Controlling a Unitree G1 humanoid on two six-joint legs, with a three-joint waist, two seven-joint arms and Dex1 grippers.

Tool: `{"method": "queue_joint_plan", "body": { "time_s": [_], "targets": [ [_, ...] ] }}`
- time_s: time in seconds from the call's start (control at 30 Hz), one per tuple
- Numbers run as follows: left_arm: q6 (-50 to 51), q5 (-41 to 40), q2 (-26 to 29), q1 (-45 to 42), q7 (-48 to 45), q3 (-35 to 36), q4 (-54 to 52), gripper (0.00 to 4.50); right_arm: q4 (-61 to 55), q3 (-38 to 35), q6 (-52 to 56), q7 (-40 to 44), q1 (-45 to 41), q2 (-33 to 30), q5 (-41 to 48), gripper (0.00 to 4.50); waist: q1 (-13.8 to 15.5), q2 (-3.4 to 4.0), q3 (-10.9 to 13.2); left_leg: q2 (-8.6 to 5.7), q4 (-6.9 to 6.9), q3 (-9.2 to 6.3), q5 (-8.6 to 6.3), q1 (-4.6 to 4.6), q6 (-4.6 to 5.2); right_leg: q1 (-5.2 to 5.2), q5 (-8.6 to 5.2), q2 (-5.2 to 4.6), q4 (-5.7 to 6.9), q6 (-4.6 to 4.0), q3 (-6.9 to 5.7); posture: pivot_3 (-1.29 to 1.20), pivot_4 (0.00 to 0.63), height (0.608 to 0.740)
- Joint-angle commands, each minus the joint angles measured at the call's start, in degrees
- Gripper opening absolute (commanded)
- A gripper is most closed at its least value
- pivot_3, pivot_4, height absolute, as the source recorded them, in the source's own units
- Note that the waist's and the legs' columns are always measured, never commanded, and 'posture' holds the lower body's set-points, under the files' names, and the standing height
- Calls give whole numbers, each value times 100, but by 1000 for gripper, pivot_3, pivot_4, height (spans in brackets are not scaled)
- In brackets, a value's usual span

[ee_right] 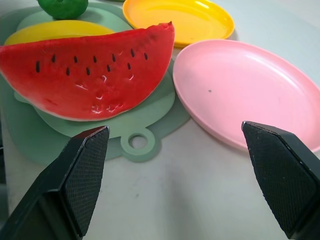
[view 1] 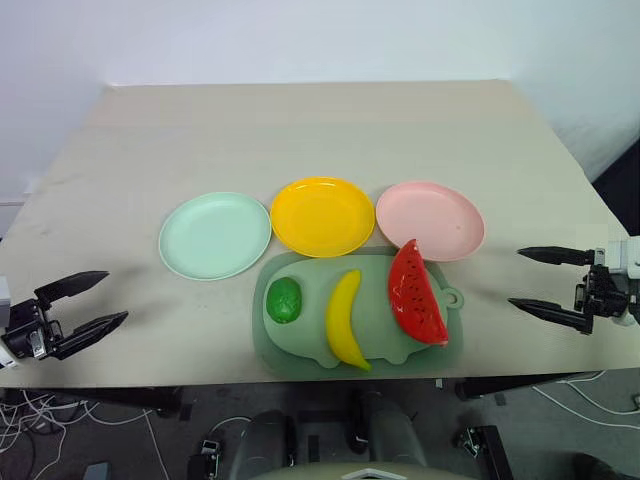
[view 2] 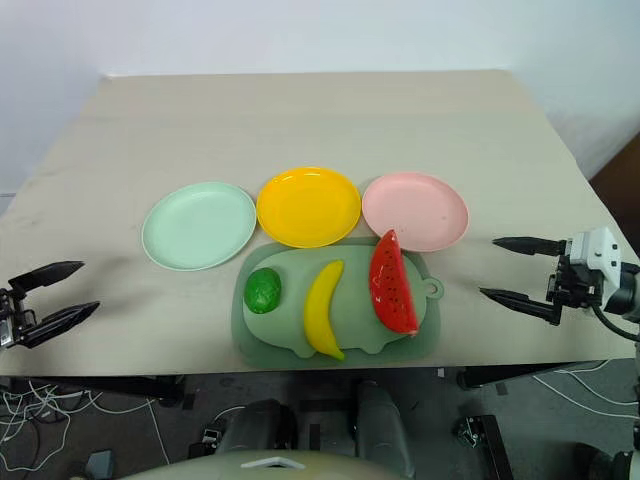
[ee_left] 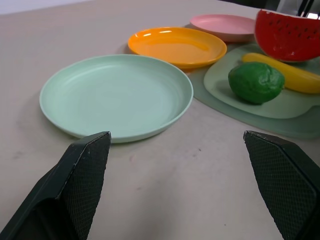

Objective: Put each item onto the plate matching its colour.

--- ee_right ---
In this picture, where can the green round fruit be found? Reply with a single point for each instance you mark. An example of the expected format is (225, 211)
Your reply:
(63, 8)

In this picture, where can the yellow plate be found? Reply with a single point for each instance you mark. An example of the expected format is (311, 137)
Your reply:
(180, 21)

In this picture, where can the red watermelon slice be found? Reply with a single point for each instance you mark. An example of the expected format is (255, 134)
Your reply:
(85, 75)

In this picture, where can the pink plate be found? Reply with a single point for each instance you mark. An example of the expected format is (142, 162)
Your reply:
(247, 87)

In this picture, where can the green cutting board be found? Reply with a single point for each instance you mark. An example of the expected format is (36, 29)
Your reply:
(75, 135)

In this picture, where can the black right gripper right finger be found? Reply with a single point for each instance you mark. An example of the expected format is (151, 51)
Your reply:
(282, 185)

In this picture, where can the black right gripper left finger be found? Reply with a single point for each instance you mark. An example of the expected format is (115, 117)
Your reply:
(75, 185)

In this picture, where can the yellow banana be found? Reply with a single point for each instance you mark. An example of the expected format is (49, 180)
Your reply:
(57, 30)

